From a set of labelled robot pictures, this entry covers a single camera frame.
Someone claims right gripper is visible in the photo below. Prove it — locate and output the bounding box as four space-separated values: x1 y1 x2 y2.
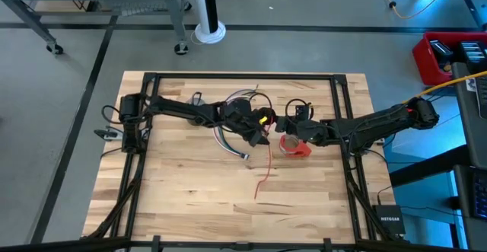
275 103 330 147

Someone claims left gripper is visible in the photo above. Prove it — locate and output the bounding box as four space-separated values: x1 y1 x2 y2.
219 97 272 148

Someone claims clear packing tape roll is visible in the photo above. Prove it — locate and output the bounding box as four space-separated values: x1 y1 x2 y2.
280 134 301 156

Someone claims red tape dispenser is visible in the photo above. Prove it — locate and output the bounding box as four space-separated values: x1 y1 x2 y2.
279 133 312 158

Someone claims white pole with round base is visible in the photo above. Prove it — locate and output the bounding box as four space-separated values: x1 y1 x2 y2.
189 0 228 46

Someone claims black rig bar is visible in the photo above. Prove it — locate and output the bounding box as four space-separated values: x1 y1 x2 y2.
0 236 487 252

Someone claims red plastic bin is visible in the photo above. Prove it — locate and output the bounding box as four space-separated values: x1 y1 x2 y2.
412 31 487 88

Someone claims small black device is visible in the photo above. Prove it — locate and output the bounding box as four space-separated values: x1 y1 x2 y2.
429 40 455 65

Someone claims black desk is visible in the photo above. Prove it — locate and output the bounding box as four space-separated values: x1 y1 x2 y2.
388 62 487 252

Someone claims large black device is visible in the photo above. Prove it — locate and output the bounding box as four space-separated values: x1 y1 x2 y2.
457 40 487 75

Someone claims keyboard with coloured lights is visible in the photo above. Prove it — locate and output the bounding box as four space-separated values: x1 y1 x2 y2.
473 167 487 221

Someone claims multicolour wire harness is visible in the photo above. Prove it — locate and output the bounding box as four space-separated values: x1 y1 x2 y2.
212 85 268 161

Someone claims black network switch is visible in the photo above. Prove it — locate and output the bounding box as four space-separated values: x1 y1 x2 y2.
371 204 407 236

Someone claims yellow hanging cord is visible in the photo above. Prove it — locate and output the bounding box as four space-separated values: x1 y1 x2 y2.
403 70 487 104

